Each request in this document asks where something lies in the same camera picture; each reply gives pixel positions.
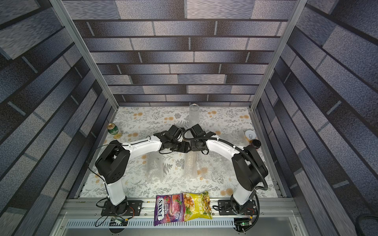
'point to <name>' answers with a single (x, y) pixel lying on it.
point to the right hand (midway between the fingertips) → (195, 145)
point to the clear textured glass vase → (194, 114)
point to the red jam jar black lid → (256, 143)
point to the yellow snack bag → (197, 206)
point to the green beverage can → (112, 129)
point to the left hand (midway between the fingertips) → (188, 147)
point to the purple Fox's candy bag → (169, 208)
